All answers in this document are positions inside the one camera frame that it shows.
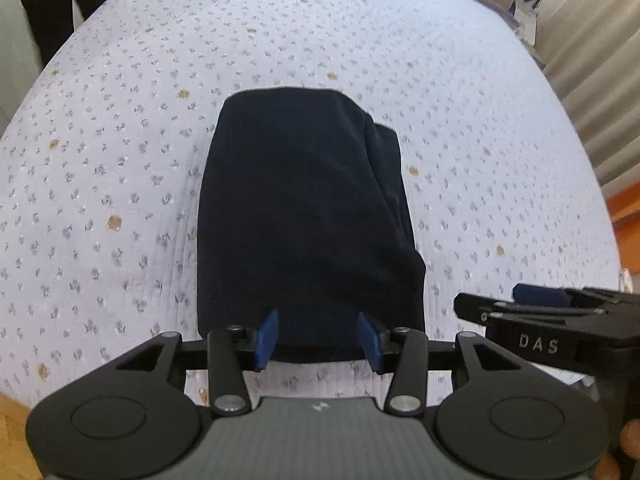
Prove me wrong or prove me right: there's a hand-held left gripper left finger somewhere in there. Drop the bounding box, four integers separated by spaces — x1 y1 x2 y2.
114 308 280 417

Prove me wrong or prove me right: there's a beige curtain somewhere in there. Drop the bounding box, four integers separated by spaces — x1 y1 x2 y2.
531 0 640 187

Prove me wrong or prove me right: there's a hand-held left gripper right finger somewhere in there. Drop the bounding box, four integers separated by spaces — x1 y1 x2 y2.
357 312 522 416

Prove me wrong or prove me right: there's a white shopping bag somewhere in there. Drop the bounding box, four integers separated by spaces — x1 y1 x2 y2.
509 0 545 45

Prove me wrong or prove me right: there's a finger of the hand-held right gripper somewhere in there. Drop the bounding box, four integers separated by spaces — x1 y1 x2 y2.
453 293 603 322
512 283 608 308

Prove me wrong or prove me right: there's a dark navy garment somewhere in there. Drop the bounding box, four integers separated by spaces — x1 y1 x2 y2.
196 87 427 364

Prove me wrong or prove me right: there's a bed with floral sheet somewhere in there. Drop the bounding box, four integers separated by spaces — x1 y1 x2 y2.
0 0 625 412

